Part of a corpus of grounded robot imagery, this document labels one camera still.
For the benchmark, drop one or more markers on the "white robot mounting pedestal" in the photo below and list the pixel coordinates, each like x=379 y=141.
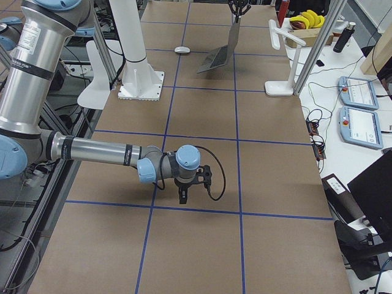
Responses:
x=139 y=80

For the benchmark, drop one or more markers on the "far teach pendant tablet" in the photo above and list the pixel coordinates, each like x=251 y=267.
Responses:
x=357 y=92

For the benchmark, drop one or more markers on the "red cylinder bottle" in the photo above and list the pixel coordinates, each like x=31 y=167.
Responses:
x=283 y=8

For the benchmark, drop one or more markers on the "near teach pendant tablet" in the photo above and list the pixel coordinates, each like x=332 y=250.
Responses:
x=360 y=127

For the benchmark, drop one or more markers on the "white computer mouse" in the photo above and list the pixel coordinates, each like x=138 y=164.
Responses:
x=181 y=50

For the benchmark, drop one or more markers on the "black monitor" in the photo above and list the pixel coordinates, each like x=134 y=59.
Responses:
x=371 y=190

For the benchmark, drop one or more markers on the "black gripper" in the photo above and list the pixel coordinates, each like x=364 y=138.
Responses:
x=237 y=7
x=182 y=183

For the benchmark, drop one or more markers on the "teach pendant tablet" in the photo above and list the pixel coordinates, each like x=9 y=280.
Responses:
x=360 y=127
x=357 y=92

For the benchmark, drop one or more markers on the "aluminium frame post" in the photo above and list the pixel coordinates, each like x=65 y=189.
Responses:
x=335 y=10

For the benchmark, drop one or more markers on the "black water bottle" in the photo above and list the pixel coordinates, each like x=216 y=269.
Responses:
x=344 y=37

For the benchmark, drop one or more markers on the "yellow bananas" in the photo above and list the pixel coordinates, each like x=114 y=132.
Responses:
x=307 y=20

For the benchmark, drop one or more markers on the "grey laptop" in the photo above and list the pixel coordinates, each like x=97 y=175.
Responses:
x=220 y=56

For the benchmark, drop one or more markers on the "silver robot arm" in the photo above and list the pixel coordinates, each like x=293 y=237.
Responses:
x=47 y=26

